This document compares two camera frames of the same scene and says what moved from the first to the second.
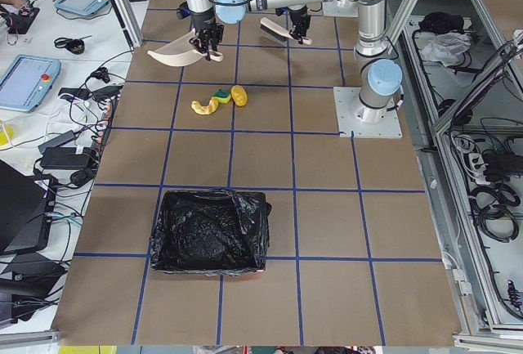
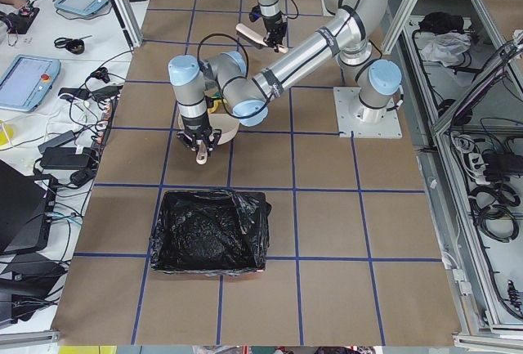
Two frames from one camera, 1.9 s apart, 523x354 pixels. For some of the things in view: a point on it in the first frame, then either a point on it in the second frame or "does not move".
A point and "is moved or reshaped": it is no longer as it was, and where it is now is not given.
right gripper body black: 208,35 -> 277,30
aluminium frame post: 122,0 does not move
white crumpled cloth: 446,47 does not move
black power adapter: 64,158 does not move
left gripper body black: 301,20 -> 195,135
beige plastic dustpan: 180,51 -> 228,126
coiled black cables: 491,211 does not move
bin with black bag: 221,231 does not move
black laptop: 26,211 does not move
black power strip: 108,115 does not move
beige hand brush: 279,32 is moved or reshaped
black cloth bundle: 436,22 does not move
